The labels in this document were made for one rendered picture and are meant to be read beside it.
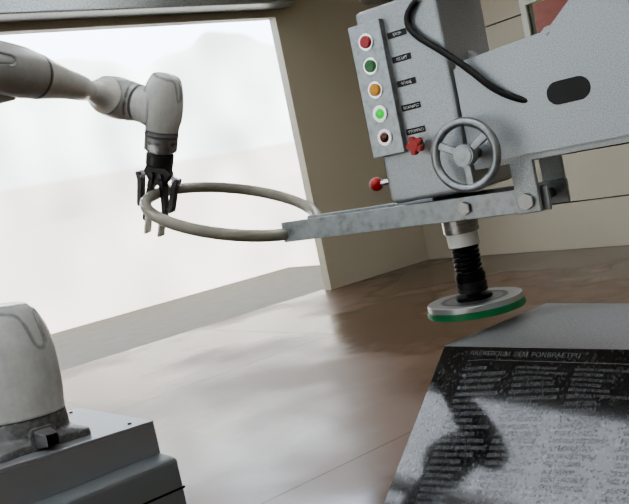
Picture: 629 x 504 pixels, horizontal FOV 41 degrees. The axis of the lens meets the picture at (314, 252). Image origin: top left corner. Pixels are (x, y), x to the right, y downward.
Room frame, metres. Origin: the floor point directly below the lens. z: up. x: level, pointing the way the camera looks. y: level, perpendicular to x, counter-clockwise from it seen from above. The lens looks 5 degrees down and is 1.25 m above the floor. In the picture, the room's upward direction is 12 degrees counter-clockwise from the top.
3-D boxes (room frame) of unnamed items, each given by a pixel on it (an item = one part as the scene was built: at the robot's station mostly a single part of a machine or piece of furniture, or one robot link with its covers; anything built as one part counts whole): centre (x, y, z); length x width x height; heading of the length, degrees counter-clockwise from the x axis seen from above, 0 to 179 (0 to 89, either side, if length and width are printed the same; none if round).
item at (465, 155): (1.69, -0.35, 1.24); 0.15 x 0.10 x 0.15; 53
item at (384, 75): (1.81, -0.21, 1.41); 0.08 x 0.03 x 0.28; 53
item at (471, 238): (1.86, -0.33, 1.06); 0.07 x 0.07 x 0.04
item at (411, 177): (1.81, -0.39, 1.36); 0.36 x 0.22 x 0.45; 53
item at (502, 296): (1.86, -0.33, 0.92); 0.21 x 0.21 x 0.01
